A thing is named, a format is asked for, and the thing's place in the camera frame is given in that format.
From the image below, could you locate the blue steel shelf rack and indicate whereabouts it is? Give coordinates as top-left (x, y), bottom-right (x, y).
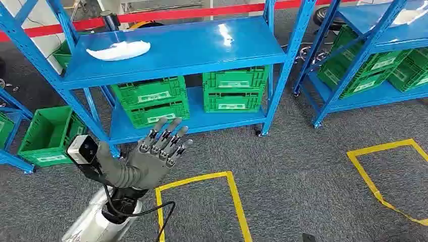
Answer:
top-left (0, 0), bottom-right (318, 158)
top-left (292, 0), bottom-right (428, 129)
top-left (0, 88), bottom-right (36, 175)

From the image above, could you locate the red barrier belt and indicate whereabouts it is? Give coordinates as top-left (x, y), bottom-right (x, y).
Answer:
top-left (0, 0), bottom-right (355, 43)

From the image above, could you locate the white panel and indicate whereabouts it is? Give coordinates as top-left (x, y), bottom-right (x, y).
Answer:
top-left (0, 0), bottom-right (101, 75)

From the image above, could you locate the black barrier post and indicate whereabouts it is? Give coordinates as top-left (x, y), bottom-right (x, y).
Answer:
top-left (100, 10), bottom-right (121, 32)

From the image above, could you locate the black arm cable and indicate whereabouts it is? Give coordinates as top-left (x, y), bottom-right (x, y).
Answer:
top-left (100, 167), bottom-right (176, 242)

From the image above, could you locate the chrome chair base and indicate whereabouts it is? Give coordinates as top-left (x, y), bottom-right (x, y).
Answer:
top-left (294, 46), bottom-right (330, 66)
top-left (0, 78), bottom-right (20, 93)

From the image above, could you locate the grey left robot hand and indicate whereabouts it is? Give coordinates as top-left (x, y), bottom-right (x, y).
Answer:
top-left (96, 117), bottom-right (194, 191)

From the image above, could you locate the black round wheel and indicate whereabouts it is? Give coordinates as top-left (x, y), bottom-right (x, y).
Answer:
top-left (312, 7), bottom-right (347, 31)

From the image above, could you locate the green plastic crate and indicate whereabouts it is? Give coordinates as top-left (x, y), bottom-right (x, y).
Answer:
top-left (52, 31), bottom-right (92, 70)
top-left (316, 60), bottom-right (394, 100)
top-left (388, 47), bottom-right (428, 93)
top-left (124, 100), bottom-right (191, 130)
top-left (329, 25), bottom-right (412, 79)
top-left (0, 111), bottom-right (16, 150)
top-left (202, 66), bottom-right (270, 94)
top-left (111, 76), bottom-right (187, 109)
top-left (17, 105), bottom-right (89, 168)
top-left (203, 91), bottom-right (264, 113)

